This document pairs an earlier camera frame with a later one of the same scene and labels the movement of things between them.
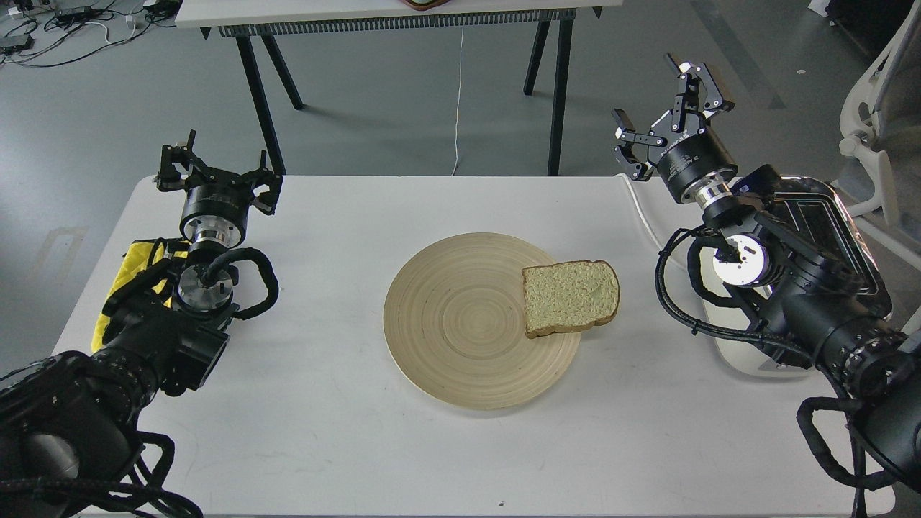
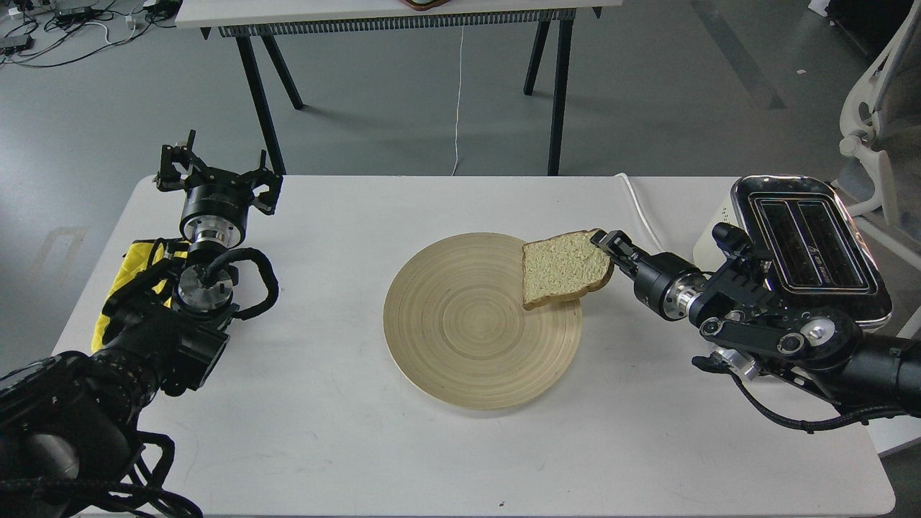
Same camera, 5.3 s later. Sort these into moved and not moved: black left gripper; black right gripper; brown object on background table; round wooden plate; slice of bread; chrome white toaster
Moved: slice of bread; black right gripper
Not moved: brown object on background table; black left gripper; round wooden plate; chrome white toaster
